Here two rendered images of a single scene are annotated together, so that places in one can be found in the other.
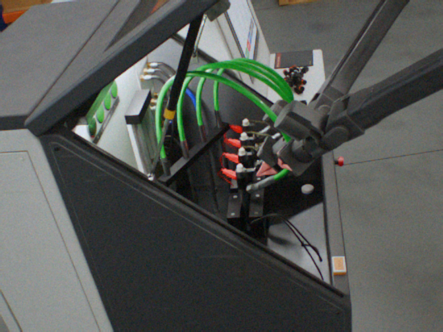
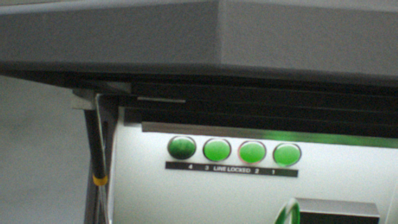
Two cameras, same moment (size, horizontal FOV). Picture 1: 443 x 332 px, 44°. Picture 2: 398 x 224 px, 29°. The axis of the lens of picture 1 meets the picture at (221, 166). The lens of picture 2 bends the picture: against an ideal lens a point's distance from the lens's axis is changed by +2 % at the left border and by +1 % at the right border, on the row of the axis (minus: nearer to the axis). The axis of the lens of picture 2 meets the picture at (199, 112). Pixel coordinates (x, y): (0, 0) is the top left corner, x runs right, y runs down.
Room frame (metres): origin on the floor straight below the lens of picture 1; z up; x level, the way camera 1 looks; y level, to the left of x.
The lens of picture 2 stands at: (0.80, -0.78, 2.08)
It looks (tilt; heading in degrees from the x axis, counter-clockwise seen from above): 30 degrees down; 75
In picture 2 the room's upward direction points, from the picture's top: 6 degrees clockwise
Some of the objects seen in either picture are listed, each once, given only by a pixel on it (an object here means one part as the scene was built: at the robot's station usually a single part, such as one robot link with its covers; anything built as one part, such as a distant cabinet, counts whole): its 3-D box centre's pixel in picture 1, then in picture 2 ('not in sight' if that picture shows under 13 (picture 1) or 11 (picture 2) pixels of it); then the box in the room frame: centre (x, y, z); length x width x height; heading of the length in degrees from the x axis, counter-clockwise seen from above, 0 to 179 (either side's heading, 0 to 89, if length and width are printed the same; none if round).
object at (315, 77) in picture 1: (296, 91); not in sight; (1.86, -0.33, 0.97); 0.70 x 0.22 x 0.03; 169
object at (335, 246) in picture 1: (333, 231); not in sight; (1.16, -0.28, 0.87); 0.62 x 0.04 x 0.16; 169
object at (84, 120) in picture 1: (115, 65); (304, 134); (1.26, 0.21, 1.43); 0.54 x 0.03 x 0.02; 169
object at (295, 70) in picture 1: (295, 77); not in sight; (1.90, -0.34, 1.01); 0.23 x 0.11 x 0.06; 169
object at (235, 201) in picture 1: (250, 199); not in sight; (1.32, -0.07, 0.91); 0.34 x 0.10 x 0.15; 169
